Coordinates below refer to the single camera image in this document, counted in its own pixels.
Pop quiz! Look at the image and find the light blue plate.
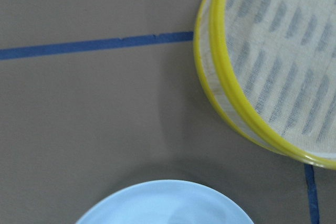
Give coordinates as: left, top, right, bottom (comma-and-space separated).
77, 179, 253, 223

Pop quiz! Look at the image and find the yellow rimmed bamboo steamer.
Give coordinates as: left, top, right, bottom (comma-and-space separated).
194, 0, 335, 169

